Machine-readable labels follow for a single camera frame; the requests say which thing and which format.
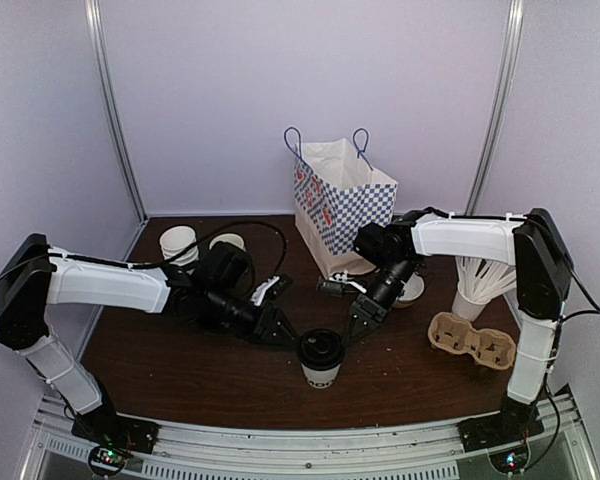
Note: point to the white cup holding straws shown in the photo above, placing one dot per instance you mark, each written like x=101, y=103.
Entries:
x=465, y=308

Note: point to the bundle of white wrapped straws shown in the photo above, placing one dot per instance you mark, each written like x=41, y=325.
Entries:
x=481, y=280

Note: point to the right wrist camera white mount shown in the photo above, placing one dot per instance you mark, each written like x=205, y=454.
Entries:
x=341, y=283

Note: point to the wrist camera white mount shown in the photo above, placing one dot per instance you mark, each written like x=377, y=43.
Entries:
x=271, y=289
x=341, y=283

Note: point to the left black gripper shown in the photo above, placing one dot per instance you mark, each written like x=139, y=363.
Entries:
x=266, y=324

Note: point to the right aluminium corner post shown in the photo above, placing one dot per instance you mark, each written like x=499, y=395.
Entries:
x=505, y=79

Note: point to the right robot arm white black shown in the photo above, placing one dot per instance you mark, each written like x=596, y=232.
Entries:
x=530, y=244

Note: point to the stack of white paper cups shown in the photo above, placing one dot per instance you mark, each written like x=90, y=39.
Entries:
x=174, y=241

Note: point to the white paper coffee cup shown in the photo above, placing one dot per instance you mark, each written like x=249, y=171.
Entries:
x=320, y=375

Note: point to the white ceramic bowl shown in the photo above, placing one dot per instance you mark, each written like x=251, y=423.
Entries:
x=412, y=290

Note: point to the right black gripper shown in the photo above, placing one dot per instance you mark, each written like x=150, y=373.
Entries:
x=373, y=314

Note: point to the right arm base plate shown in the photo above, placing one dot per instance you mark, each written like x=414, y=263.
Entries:
x=487, y=432

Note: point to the black plastic cup lid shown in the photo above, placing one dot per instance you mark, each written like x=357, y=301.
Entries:
x=320, y=349

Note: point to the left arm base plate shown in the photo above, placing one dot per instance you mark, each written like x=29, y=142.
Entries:
x=120, y=433

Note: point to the aluminium front rail frame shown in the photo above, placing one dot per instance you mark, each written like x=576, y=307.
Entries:
x=432, y=450

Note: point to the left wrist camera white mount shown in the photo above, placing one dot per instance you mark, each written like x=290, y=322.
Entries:
x=271, y=289

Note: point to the brown cardboard cup carrier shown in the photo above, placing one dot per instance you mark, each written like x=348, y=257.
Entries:
x=489, y=348

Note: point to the stack of black cup lids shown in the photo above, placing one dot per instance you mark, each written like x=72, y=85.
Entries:
x=208, y=325

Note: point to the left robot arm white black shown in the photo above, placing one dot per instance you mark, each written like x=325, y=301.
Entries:
x=39, y=275

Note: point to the cream ceramic mug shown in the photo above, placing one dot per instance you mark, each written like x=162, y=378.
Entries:
x=229, y=238

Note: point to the checkered paper takeout bag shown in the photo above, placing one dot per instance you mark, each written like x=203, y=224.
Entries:
x=337, y=191

